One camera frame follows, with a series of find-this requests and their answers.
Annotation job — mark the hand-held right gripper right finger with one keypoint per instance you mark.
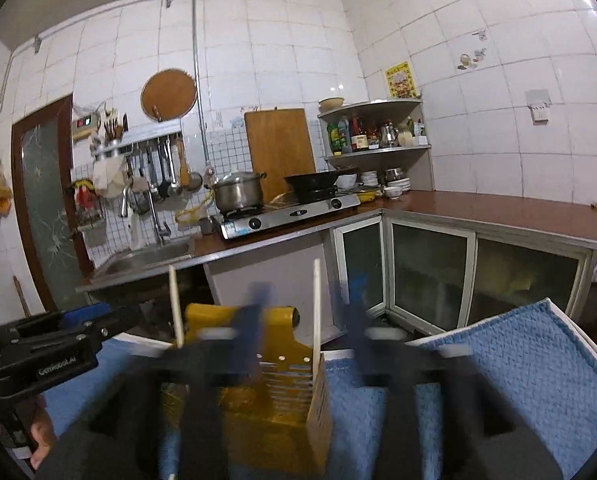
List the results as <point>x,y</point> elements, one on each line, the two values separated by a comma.
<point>358,330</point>

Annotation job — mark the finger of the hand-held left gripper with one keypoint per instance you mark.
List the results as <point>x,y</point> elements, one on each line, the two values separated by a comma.
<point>116,322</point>
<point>83,312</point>

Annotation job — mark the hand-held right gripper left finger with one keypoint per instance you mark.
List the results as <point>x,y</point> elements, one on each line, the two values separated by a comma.
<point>252,330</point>

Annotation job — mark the wooden chopstick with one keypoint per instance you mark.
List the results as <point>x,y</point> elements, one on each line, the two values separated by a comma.
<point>175,305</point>
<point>317,310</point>

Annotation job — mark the yellow plastic utensil holder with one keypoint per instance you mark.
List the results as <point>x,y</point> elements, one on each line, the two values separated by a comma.
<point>283,410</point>

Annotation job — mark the person's left hand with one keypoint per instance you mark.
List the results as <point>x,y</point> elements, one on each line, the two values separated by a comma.
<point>43,435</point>

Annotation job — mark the wooden stick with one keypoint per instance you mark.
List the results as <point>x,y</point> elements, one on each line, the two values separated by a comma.
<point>21,297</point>

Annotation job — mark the narrow glass cabinet door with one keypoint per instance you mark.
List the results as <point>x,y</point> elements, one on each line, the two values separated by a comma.
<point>361,265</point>

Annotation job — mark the steel sink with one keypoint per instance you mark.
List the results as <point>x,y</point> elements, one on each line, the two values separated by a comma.
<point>143,257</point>

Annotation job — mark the steel faucet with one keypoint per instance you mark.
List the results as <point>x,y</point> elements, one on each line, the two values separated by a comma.
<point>154,215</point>

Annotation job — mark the brown door with frosted glass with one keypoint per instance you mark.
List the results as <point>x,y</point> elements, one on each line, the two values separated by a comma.
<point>43,200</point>

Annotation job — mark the steel gas stove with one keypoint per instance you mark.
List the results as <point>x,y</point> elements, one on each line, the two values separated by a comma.
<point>288,215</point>

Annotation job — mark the white cloth bag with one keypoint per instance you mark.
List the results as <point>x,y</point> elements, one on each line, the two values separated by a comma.
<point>109,177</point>

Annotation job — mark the steel pot with lid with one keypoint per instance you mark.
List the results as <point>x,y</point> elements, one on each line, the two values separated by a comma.
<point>238,192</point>

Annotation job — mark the small patterned bowl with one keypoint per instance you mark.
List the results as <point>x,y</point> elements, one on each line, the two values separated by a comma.
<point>392,191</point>

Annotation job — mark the stack of white plates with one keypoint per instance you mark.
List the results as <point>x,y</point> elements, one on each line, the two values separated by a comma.
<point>369,178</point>

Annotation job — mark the black wok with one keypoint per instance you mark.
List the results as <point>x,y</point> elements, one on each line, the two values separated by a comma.
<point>318,182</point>

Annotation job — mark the steel bowls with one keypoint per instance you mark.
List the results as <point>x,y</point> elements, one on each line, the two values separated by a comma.
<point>397,177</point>

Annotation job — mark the hanging steel ladles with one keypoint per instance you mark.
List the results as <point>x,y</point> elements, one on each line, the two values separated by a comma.
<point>166,170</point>

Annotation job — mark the blue towel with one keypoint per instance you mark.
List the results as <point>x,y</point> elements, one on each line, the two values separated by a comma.
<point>518,375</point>

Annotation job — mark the wide glass cabinet door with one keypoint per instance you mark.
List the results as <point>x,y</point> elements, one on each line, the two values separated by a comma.
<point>523,280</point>

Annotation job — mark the steel utensil rack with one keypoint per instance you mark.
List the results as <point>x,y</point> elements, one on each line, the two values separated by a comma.
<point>133,142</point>

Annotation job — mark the grey corner shelf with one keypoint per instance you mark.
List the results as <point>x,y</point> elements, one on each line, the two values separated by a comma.
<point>378,151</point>

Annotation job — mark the wooden cutting board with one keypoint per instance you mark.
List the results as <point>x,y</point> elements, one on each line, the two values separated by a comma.
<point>281,150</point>

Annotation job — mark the green bottle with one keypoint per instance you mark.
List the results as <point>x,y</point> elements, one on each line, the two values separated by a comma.
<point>334,140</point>

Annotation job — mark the red label bottle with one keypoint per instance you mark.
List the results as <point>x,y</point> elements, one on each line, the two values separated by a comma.
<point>359,137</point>

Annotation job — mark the steel kettle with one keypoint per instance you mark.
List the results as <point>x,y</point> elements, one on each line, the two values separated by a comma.
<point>388,135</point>

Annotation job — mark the beige bowl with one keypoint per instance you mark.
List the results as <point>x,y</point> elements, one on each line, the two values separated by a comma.
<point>331,104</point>

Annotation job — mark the beige wall device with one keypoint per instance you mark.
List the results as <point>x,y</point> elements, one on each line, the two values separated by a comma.
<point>86,125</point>

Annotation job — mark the yellow wall poster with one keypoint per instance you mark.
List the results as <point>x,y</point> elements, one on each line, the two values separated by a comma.
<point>401,80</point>

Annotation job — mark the grey wall pipe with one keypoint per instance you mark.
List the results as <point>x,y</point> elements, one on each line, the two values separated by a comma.
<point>197,75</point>

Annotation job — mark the white wall socket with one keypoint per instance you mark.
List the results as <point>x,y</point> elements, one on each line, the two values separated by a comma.
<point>537,105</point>

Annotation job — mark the wall stickers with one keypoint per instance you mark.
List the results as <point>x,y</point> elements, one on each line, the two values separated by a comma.
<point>471,59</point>

